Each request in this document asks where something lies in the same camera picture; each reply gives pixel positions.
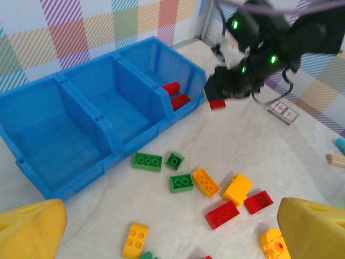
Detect large yellow lego block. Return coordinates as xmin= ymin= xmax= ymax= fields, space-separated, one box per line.
xmin=221 ymin=173 xmax=254 ymax=208

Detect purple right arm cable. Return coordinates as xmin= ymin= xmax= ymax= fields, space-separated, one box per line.
xmin=215 ymin=0 xmax=345 ymax=16

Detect yellow brick with orange hole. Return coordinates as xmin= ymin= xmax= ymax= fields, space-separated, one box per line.
xmin=259 ymin=228 xmax=291 ymax=259

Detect red rounded lego brick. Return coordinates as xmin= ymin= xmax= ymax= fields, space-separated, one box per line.
xmin=161 ymin=81 xmax=181 ymax=96

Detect green square lego brick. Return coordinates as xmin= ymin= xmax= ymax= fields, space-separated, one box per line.
xmin=169 ymin=173 xmax=195 ymax=194

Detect yellow long lego brick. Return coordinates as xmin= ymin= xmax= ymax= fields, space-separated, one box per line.
xmin=191 ymin=168 xmax=222 ymax=199

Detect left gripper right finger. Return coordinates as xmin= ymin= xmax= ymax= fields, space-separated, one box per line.
xmin=277 ymin=197 xmax=345 ymax=259

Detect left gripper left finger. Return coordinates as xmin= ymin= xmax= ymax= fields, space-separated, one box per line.
xmin=0 ymin=199 xmax=67 ymax=259

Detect thin black cable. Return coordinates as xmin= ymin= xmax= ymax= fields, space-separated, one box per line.
xmin=252 ymin=66 xmax=295 ymax=106

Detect yellow curved lego brick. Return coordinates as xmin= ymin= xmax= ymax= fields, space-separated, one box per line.
xmin=122 ymin=221 xmax=150 ymax=259

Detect small green lego brick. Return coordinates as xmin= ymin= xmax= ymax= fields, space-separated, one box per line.
xmin=165 ymin=151 xmax=186 ymax=171

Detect teal handled tool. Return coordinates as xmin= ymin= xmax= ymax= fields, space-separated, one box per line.
xmin=335 ymin=137 xmax=345 ymax=155

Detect red long lego brick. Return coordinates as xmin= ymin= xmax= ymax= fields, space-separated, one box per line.
xmin=205 ymin=200 xmax=241 ymax=231

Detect wooden block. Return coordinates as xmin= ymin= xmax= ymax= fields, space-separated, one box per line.
xmin=325 ymin=153 xmax=345 ymax=169

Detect aluminium frame post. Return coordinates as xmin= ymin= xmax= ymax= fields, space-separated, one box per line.
xmin=200 ymin=0 xmax=217 ymax=42

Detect red curved lego brick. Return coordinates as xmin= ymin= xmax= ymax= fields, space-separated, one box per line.
xmin=243 ymin=190 xmax=274 ymax=215

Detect playing card box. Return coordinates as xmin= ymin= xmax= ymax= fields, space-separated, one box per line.
xmin=266 ymin=100 xmax=300 ymax=126

